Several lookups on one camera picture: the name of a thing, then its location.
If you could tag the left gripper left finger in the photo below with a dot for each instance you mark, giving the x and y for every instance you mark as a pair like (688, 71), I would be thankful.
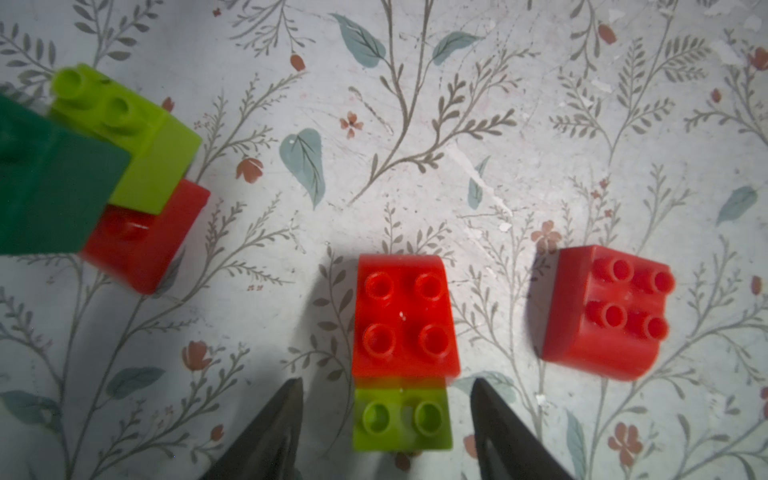
(267, 448)

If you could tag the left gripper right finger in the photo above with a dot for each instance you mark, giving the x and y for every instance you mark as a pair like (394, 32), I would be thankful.
(506, 449)

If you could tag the light green lego brick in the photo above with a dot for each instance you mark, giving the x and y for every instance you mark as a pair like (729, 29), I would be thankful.
(401, 414)
(161, 147)

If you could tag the red lego brick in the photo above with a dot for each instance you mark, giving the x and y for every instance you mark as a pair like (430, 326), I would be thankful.
(404, 328)
(136, 247)

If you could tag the dark green lego brick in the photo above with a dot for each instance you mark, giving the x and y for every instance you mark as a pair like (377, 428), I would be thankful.
(55, 183)

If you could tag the red lego brick rounded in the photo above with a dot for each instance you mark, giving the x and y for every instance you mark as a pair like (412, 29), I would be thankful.
(607, 313)

